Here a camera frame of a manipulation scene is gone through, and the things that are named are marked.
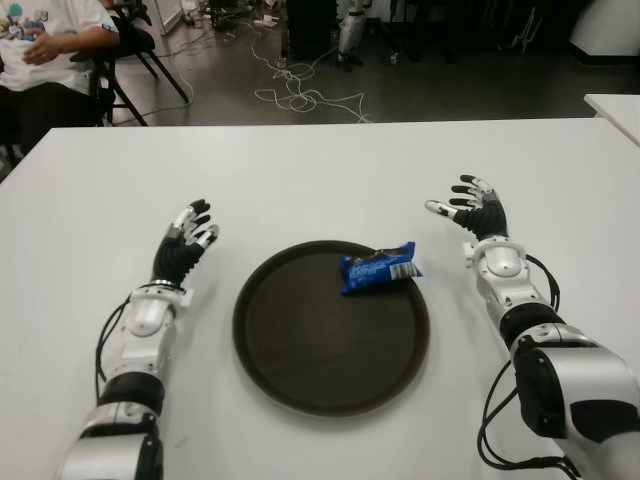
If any tangled white floor cable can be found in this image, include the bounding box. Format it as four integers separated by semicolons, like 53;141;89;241
249;37;372;124

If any silver folding frame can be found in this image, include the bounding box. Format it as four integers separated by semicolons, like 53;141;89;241
499;4;545;54

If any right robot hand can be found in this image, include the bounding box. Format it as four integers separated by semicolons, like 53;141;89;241
423;174;511;244

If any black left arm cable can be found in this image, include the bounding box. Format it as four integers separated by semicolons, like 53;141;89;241
92;294;151;406

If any white side table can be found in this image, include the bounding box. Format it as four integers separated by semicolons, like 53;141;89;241
583;93;640;149

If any black folding chair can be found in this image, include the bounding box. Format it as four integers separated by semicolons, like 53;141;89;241
69;0;191;127

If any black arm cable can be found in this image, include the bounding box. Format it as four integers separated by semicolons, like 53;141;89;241
474;252;586;480
92;294;151;406

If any round dark brown tray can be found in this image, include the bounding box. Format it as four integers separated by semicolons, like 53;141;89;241
232;240;431;417

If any black cabinet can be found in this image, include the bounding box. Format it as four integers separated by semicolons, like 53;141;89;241
283;0;341;62

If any blue Oreo packet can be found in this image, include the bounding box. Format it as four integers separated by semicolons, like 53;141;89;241
339;241;425;297

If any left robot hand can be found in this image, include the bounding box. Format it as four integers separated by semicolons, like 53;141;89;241
151;198;221;291

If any white framed panel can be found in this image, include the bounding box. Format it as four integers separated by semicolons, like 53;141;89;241
152;0;189;36

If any seated person white t-shirt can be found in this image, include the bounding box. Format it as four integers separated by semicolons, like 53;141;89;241
0;0;124;156

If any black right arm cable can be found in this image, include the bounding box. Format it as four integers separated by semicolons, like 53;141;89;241
474;252;586;480

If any white column black base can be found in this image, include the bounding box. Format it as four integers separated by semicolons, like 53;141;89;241
569;0;640;65

